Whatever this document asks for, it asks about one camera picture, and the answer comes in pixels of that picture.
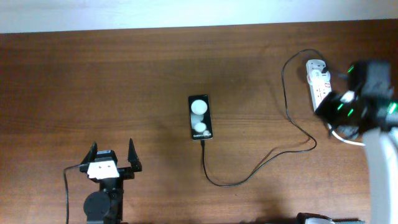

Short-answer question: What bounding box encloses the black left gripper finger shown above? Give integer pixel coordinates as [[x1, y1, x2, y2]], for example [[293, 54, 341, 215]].
[[80, 142, 98, 165], [127, 139, 142, 172]]

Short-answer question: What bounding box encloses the white power strip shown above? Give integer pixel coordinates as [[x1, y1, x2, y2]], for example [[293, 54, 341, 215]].
[[308, 80, 331, 111]]

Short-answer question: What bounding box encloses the black usb charging cable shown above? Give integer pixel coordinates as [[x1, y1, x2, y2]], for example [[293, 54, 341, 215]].
[[200, 49, 349, 188]]

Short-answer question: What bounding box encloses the black smartphone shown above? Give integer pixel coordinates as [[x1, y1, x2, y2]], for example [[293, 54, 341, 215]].
[[188, 95, 213, 141]]

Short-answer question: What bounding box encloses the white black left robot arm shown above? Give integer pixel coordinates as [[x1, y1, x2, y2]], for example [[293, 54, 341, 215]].
[[80, 139, 142, 224]]

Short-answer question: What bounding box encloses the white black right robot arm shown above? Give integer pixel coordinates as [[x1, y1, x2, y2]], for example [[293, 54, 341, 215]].
[[315, 60, 397, 223]]

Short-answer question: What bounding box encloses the white power strip cord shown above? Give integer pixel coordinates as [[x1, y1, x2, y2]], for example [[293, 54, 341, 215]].
[[326, 123, 366, 147]]

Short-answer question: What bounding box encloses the white usb wall charger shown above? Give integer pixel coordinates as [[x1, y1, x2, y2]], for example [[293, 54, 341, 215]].
[[306, 59, 330, 85]]

